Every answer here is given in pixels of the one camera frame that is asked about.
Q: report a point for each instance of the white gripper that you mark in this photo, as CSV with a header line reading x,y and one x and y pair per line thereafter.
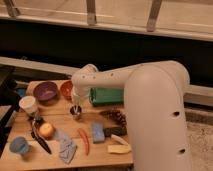
x,y
79,95

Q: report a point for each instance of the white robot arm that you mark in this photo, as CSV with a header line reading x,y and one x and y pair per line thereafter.
x,y
154,106

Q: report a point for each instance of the small metal cup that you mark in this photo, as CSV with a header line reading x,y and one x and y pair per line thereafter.
x,y
76,116

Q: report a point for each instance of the white paper cup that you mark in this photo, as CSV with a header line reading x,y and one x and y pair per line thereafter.
x,y
29,105

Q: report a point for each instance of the blue plastic cup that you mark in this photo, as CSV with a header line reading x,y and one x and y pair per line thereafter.
x,y
19,145

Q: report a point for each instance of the orange bowl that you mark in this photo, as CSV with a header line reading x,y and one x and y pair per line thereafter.
x,y
66,88

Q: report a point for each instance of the green plastic tray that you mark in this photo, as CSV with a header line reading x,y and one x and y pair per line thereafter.
x,y
106,96

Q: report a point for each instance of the purple bowl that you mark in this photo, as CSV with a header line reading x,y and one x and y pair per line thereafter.
x,y
45,91

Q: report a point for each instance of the red chili pepper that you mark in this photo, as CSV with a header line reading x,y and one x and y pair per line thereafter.
x,y
85,139

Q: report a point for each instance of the brown pine cone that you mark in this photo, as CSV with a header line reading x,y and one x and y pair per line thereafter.
x,y
115,115

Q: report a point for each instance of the wooden table board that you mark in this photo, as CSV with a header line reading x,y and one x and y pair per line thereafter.
x,y
58,114

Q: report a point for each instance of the blue sponge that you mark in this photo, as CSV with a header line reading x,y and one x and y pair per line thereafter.
x,y
98,133

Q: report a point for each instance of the yellow red apple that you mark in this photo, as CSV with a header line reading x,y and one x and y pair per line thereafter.
x,y
46,130

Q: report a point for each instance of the grey blue cloth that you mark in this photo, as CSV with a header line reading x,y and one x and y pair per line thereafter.
x,y
67,146

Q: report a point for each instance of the dark grey block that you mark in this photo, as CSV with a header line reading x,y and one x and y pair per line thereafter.
x,y
119,131

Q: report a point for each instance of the white plastic spoon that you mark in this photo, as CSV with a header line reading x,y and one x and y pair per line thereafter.
x,y
119,139

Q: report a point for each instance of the black handled knife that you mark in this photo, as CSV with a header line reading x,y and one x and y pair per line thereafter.
x,y
35,135

